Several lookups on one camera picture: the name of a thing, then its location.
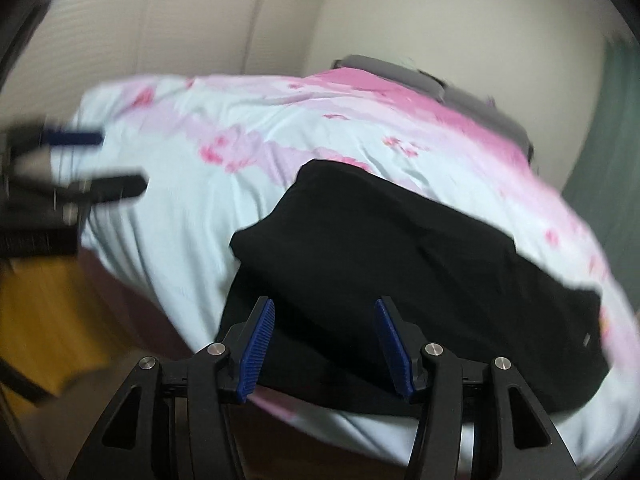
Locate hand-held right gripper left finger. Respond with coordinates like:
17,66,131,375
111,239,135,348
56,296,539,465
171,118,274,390
75,296,277,480

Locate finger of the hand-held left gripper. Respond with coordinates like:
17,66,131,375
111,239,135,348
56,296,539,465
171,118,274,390
0,121,106,161
47,174,149,207

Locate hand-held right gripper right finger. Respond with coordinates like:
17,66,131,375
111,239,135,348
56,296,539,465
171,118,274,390
375,297,568,480

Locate black pants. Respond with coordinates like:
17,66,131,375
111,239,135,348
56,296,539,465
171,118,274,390
216,159,612,418

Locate pink floral blanket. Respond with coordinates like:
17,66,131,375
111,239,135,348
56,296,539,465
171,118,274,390
65,71,632,476

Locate white louvered wardrobe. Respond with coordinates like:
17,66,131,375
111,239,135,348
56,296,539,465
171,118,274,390
30,0,326,128

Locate grey headboard cushion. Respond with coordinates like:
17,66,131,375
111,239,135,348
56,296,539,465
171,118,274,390
444,85,535,163
331,54,449,106

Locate green curtain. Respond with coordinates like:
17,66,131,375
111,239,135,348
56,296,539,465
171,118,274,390
561,37,640,266

